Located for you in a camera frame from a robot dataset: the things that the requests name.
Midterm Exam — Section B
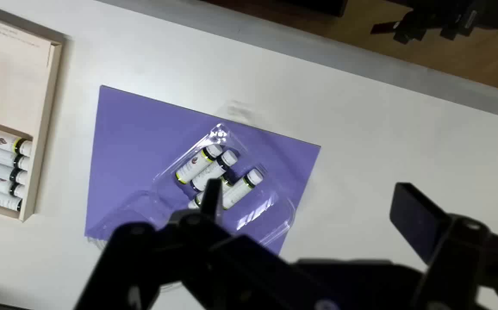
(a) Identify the purple paper mat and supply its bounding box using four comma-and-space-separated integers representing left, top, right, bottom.
85, 87, 321, 254

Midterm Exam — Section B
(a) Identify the clear plastic container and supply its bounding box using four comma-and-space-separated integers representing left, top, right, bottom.
155, 123, 295, 252

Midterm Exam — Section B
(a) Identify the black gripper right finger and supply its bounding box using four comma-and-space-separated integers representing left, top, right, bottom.
390, 183, 498, 310

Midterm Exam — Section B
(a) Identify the white bottle in container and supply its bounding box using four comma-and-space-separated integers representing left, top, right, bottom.
176, 145, 224, 185
191, 151, 238, 192
222, 169, 264, 211

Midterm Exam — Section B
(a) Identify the wooden tray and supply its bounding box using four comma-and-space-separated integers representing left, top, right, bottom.
0, 9, 66, 221

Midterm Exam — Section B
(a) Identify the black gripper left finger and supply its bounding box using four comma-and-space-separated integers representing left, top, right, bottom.
74, 180, 295, 310

